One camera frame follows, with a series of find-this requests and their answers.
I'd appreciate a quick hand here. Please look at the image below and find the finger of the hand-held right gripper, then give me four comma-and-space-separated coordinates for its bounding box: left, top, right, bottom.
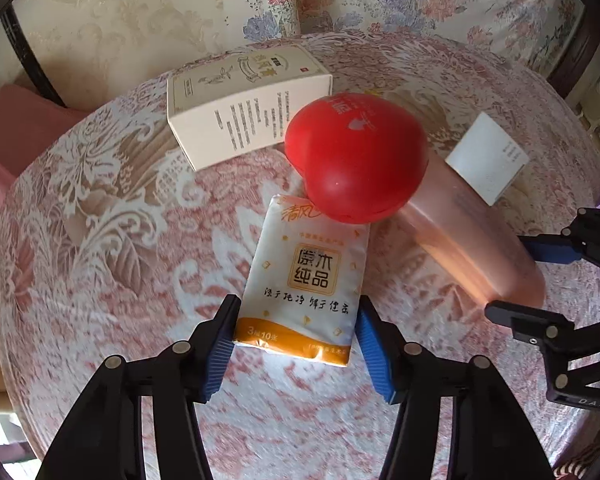
485, 300, 600, 358
517, 206, 600, 278

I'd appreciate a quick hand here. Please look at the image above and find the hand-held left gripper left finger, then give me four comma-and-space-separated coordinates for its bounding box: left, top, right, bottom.
35, 295, 241, 480

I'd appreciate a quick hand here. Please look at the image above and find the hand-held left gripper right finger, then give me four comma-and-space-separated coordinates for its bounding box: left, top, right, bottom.
355, 296, 556, 480

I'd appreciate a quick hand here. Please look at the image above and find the pink pencil case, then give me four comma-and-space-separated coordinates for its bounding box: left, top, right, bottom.
380, 155, 547, 308

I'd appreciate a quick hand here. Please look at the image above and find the white orange tissue pack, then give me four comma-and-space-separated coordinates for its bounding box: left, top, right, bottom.
232, 194, 372, 367

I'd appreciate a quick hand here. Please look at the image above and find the cream cardboard box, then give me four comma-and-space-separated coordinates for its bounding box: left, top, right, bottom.
166, 44, 333, 172

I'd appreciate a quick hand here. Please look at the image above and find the white medicine box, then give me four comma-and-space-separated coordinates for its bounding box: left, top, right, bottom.
445, 112, 531, 207

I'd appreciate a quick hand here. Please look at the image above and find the white ornate chair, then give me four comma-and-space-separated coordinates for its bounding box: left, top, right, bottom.
577, 82, 600, 161

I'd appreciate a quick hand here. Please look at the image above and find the red heart-shaped ball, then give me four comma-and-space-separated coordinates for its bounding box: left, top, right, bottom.
285, 92, 429, 224

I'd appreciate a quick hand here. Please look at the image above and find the floral bedsheet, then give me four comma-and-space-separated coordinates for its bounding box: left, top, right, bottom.
220, 0, 596, 81

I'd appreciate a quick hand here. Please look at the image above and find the pink cloth cover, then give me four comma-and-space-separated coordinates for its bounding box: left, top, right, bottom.
0, 84, 73, 271

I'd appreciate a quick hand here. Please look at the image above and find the dark wooden frame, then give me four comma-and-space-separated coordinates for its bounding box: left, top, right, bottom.
547, 5, 600, 106

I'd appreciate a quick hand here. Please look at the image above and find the black metal bed frame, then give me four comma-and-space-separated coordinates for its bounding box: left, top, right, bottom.
0, 2, 68, 108

